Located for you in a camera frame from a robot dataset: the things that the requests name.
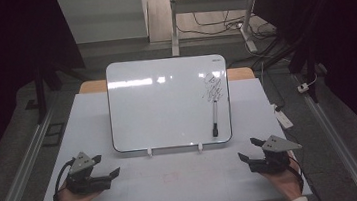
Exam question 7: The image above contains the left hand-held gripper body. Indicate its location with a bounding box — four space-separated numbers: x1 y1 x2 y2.
62 148 114 197

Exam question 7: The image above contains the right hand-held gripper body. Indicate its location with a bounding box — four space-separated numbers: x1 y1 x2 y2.
245 131 305 177

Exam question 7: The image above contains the whiteboard marker with black cap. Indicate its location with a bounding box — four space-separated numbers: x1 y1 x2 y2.
208 98 223 138

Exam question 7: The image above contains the white whiteboard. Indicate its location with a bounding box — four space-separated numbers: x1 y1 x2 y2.
103 50 235 156

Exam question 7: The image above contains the person's right hand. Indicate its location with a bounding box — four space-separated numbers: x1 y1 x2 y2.
259 159 305 201

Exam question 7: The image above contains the white power strip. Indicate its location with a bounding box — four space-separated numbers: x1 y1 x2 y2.
270 101 295 132

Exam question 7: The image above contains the white table mat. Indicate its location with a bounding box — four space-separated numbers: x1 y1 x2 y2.
23 70 314 201

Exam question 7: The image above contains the small white adapter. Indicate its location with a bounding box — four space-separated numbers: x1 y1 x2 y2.
296 82 311 95

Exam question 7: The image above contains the wooden table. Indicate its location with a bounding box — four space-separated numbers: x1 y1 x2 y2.
77 63 257 98

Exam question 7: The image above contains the white cabinet panel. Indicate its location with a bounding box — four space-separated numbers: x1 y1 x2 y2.
55 0 152 47

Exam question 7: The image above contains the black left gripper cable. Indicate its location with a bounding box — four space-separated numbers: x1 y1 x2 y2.
48 159 79 201

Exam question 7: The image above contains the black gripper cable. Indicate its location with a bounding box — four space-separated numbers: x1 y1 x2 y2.
287 153 307 194
48 159 79 201

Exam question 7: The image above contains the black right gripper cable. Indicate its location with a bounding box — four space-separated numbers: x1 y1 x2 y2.
287 153 307 194

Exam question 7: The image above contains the aluminium floor rail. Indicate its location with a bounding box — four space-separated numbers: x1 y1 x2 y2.
291 67 357 201
0 101 67 201

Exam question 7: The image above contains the tangle of black floor cables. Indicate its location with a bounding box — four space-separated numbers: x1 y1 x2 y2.
174 0 279 49

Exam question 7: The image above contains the white desk frame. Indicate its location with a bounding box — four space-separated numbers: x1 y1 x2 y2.
166 0 267 62

